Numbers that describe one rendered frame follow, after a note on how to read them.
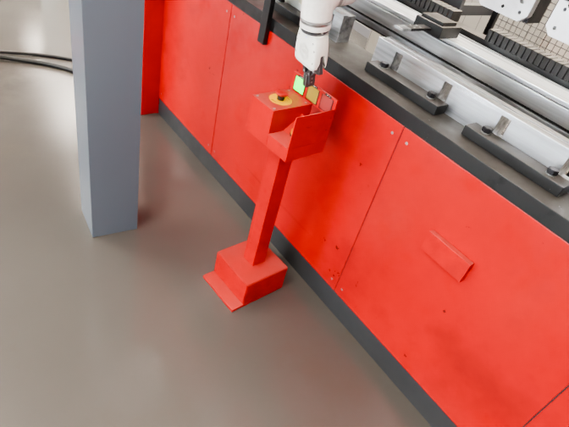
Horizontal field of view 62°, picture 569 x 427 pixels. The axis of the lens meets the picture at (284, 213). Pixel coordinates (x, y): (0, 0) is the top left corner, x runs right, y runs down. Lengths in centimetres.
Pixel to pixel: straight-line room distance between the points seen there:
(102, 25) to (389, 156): 94
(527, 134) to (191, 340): 122
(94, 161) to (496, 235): 133
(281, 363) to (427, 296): 55
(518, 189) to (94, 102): 129
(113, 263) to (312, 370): 85
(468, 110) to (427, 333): 69
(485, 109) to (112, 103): 116
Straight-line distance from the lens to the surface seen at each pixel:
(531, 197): 128
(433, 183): 141
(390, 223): 155
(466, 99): 146
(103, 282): 188
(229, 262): 181
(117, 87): 169
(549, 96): 165
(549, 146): 137
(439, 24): 178
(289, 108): 145
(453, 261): 142
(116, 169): 186
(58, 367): 169
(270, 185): 157
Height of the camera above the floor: 141
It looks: 38 degrees down
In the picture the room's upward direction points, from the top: 16 degrees clockwise
